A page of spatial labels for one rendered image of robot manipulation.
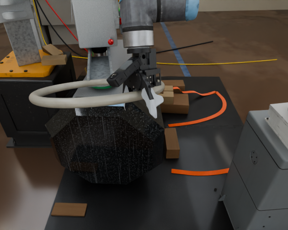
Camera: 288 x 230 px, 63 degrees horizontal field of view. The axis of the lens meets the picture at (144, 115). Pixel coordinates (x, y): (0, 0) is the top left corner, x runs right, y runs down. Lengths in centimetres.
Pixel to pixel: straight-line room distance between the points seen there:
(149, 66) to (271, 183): 95
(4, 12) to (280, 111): 195
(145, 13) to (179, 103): 210
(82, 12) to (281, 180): 133
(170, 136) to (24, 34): 154
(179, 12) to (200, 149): 183
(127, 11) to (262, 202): 124
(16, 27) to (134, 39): 162
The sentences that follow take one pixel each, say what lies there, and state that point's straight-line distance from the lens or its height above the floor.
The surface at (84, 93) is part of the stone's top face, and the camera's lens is 159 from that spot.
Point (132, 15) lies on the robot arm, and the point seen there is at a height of 151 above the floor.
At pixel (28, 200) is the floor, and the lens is 220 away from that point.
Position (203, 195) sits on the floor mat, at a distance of 206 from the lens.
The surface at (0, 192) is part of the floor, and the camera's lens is 235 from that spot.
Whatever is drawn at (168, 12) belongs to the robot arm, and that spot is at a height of 152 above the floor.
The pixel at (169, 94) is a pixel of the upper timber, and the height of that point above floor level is 24.
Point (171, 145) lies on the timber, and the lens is 221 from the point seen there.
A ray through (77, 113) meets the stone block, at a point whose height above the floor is 78.
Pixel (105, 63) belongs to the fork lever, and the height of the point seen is 111.
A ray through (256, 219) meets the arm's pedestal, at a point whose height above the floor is 33.
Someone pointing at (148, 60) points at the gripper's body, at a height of 139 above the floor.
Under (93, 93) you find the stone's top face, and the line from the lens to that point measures 157.
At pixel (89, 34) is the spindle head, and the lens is 142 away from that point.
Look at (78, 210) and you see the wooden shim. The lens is 198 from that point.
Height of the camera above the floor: 169
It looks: 38 degrees down
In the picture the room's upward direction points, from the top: straight up
